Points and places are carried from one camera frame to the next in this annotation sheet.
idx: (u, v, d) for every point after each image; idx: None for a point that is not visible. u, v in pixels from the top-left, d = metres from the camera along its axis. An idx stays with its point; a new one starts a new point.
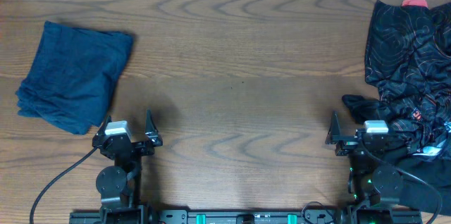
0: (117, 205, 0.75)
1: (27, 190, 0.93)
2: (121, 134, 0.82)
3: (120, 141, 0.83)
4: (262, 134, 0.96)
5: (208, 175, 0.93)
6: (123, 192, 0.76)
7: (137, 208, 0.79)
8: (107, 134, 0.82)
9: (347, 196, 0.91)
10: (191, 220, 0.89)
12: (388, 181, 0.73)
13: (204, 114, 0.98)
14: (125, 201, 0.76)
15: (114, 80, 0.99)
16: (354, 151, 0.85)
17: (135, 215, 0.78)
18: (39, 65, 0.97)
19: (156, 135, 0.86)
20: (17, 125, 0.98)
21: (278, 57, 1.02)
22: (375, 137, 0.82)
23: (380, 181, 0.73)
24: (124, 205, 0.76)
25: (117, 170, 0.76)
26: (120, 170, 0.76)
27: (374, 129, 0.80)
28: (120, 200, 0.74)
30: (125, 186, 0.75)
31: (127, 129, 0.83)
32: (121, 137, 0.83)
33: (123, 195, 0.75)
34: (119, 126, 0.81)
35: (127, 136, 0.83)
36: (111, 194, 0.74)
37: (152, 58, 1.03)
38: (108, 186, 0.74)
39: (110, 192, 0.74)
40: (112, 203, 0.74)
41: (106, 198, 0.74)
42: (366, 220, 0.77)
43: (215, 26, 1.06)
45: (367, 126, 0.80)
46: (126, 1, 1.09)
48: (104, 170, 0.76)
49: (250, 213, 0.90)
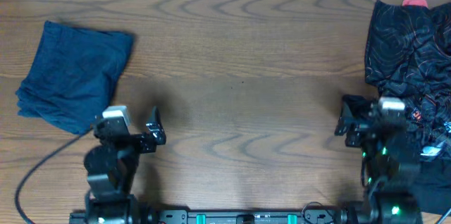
0: (103, 187, 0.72)
1: (27, 191, 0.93)
2: (118, 117, 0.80)
3: (117, 125, 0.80)
4: (262, 134, 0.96)
5: (208, 175, 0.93)
6: (111, 172, 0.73)
7: (126, 197, 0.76)
8: (104, 117, 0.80)
9: (347, 196, 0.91)
10: (191, 220, 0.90)
12: (404, 150, 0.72)
13: (204, 114, 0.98)
14: (115, 183, 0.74)
15: (114, 80, 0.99)
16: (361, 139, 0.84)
17: (122, 204, 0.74)
18: (40, 65, 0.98)
19: (158, 130, 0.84)
20: (17, 125, 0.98)
21: (278, 56, 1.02)
22: (391, 116, 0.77)
23: (395, 149, 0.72)
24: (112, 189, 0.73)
25: (107, 149, 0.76)
26: (110, 149, 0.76)
27: (390, 106, 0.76)
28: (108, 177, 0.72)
30: (115, 165, 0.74)
31: (125, 115, 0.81)
32: (118, 120, 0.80)
33: (110, 175, 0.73)
34: (118, 110, 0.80)
35: (125, 121, 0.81)
36: (100, 172, 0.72)
37: (152, 58, 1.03)
38: (97, 164, 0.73)
39: (99, 170, 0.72)
40: (100, 182, 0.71)
41: (90, 177, 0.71)
42: (389, 205, 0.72)
43: (215, 27, 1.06)
45: (382, 102, 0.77)
46: (125, 1, 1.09)
48: (94, 150, 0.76)
49: (250, 213, 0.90)
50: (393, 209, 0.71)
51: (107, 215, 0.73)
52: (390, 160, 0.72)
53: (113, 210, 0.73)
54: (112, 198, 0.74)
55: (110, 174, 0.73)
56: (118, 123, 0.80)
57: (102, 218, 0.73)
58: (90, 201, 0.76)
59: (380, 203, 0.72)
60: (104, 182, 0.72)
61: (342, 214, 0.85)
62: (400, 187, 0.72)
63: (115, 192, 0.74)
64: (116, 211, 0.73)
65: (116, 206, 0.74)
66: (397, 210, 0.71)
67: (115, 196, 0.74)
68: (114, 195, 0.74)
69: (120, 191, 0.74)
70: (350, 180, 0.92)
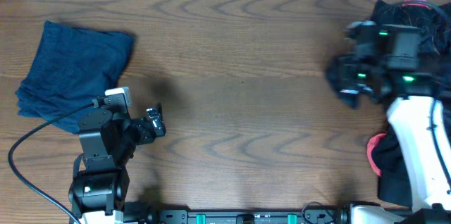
0: (95, 146, 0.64)
1: (27, 190, 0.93)
2: (118, 95, 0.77)
3: (118, 105, 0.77)
4: (262, 134, 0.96)
5: (208, 175, 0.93)
6: (106, 132, 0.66)
7: (118, 167, 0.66)
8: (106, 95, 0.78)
9: (347, 196, 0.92)
10: (192, 220, 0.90)
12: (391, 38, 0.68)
13: (204, 114, 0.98)
14: (108, 146, 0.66)
15: (114, 80, 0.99)
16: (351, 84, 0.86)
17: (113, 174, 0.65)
18: (40, 65, 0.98)
19: (158, 117, 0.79)
20: (17, 125, 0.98)
21: (279, 57, 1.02)
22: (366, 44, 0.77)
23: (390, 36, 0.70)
24: (103, 153, 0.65)
25: (103, 110, 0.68)
26: (106, 110, 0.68)
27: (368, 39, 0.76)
28: (100, 137, 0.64)
30: (108, 125, 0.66)
31: (127, 96, 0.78)
32: (118, 97, 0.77)
33: (104, 134, 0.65)
34: (118, 89, 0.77)
35: (125, 101, 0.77)
36: (91, 129, 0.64)
37: (153, 58, 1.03)
38: (90, 122, 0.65)
39: (91, 127, 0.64)
40: (92, 140, 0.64)
41: (82, 134, 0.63)
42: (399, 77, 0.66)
43: (215, 27, 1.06)
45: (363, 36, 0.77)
46: (125, 1, 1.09)
48: (90, 111, 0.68)
49: (250, 213, 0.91)
50: (405, 78, 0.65)
51: (94, 183, 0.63)
52: (391, 36, 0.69)
53: (101, 179, 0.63)
54: (103, 166, 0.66)
55: (103, 134, 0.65)
56: (119, 102, 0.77)
57: (88, 188, 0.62)
58: (77, 171, 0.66)
59: (390, 72, 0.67)
60: (96, 141, 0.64)
61: (342, 214, 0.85)
62: (409, 59, 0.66)
63: (107, 157, 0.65)
64: (105, 180, 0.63)
65: (106, 174, 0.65)
66: (410, 79, 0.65)
67: (107, 163, 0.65)
68: (105, 162, 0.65)
69: (113, 157, 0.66)
70: (350, 179, 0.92)
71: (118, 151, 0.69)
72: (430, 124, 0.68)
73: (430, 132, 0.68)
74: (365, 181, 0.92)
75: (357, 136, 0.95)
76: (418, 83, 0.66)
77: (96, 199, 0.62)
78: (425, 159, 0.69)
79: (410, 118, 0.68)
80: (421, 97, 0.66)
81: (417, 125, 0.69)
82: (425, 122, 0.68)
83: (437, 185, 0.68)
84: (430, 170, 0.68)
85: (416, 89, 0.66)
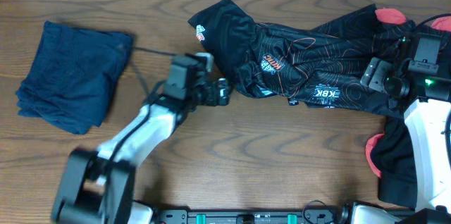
0: (177, 78, 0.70)
1: (26, 190, 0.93)
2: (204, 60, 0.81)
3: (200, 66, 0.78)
4: (262, 134, 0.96)
5: (208, 175, 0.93)
6: (191, 74, 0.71)
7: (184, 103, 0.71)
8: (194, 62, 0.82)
9: (347, 196, 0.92)
10: (191, 220, 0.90)
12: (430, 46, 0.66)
13: (205, 113, 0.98)
14: (188, 79, 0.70)
15: (114, 80, 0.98)
16: (262, 63, 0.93)
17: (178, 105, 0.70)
18: (40, 65, 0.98)
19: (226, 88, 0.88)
20: (17, 125, 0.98)
21: None
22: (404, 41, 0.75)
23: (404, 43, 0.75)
24: (181, 85, 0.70)
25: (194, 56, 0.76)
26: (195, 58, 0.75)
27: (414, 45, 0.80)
28: (185, 72, 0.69)
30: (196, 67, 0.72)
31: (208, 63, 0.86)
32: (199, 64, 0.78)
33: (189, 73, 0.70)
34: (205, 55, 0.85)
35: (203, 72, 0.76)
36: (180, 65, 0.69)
37: (153, 58, 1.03)
38: (184, 59, 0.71)
39: (181, 63, 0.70)
40: (177, 72, 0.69)
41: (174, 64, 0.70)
42: (419, 77, 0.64)
43: None
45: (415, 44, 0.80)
46: (126, 1, 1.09)
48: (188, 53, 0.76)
49: (250, 213, 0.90)
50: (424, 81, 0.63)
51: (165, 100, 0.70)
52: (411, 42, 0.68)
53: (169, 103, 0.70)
54: (174, 96, 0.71)
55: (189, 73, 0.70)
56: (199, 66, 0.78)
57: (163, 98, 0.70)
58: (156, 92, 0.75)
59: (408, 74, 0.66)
60: (180, 76, 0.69)
61: (344, 211, 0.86)
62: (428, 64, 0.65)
63: (181, 89, 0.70)
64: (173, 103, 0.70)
65: (175, 102, 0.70)
66: (429, 82, 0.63)
67: (179, 94, 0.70)
68: (180, 94, 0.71)
69: (185, 91, 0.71)
70: (350, 179, 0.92)
71: (191, 91, 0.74)
72: (445, 128, 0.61)
73: (443, 137, 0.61)
74: (365, 181, 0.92)
75: (356, 135, 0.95)
76: (440, 89, 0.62)
77: (163, 110, 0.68)
78: (437, 162, 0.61)
79: (424, 117, 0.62)
80: (437, 100, 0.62)
81: (432, 127, 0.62)
82: (440, 125, 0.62)
83: (447, 190, 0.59)
84: (442, 173, 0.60)
85: (435, 92, 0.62)
